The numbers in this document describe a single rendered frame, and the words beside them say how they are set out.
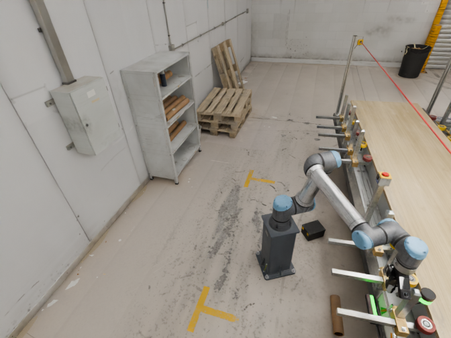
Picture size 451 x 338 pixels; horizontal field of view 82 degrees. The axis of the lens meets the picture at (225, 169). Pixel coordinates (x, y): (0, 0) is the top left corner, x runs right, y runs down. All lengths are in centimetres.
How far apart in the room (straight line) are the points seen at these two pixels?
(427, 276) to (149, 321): 207
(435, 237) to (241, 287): 158
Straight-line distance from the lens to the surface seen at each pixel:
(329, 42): 896
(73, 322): 291
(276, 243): 235
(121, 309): 279
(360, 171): 309
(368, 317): 176
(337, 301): 266
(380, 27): 902
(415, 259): 144
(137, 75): 314
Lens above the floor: 235
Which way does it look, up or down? 37 degrees down
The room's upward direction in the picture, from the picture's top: 3 degrees counter-clockwise
